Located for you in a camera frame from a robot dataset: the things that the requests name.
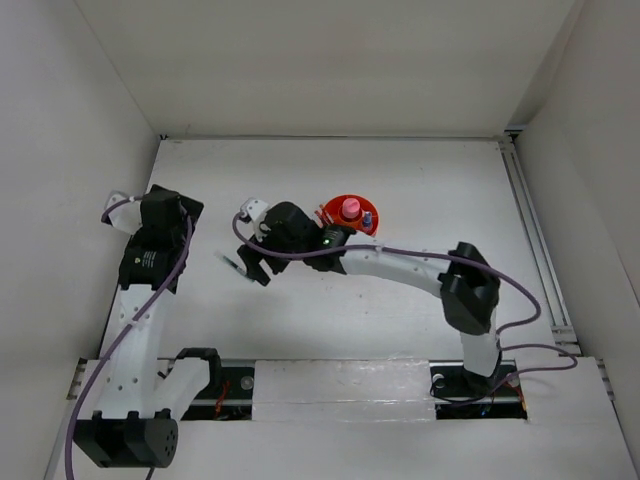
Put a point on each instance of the pink capped glue bottle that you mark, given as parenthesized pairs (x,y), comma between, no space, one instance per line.
(350,209)

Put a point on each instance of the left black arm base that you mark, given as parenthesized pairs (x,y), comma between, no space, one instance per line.
(228,397)

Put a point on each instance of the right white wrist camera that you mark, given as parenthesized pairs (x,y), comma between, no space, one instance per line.
(253,212)

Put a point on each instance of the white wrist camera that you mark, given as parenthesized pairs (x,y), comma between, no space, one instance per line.
(253,212)
(122,212)

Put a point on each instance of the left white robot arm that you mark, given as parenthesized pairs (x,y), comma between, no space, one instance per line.
(134,423)

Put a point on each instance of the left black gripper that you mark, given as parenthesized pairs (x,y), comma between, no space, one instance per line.
(193,208)

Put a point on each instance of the orange capped red pen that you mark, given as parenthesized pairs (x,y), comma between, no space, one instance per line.
(325,216)

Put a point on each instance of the green pen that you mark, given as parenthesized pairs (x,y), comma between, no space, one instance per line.
(231,263)

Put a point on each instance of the clear blue spray bottle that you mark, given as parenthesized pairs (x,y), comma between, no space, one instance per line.
(367,221)

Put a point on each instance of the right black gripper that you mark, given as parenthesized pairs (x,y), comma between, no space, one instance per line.
(255,269)

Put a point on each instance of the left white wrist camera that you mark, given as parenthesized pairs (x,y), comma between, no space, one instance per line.
(122,212)

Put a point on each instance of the orange round divided container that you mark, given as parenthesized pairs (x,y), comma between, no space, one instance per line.
(334,207)

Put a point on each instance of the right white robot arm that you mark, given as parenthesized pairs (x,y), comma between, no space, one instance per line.
(468,292)

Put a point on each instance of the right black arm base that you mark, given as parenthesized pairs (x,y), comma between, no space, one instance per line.
(460,395)

